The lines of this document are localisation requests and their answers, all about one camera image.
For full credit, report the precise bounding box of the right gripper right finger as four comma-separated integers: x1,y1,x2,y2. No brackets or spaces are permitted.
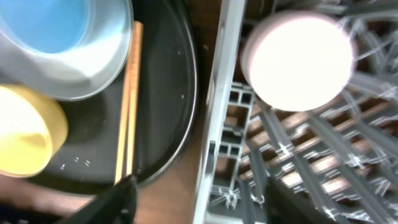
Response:
266,177,336,224

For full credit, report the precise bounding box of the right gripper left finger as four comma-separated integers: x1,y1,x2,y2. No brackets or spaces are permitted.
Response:
56,175,137,224

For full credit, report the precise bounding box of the wooden chopstick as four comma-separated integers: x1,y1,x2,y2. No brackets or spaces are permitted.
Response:
126,21,144,175
114,22,136,185

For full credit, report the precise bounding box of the yellow bowl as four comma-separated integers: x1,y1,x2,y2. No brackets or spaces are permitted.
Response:
1,84,68,178

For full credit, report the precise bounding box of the light grey plate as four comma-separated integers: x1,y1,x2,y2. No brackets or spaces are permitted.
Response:
1,0,133,101

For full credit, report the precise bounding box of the pink cup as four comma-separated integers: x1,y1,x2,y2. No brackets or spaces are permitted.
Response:
240,11,357,111

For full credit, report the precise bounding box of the grey dishwasher rack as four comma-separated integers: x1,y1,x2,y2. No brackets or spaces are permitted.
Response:
193,1,397,223

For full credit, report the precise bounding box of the round black serving tray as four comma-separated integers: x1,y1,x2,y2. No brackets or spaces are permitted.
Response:
30,0,198,195

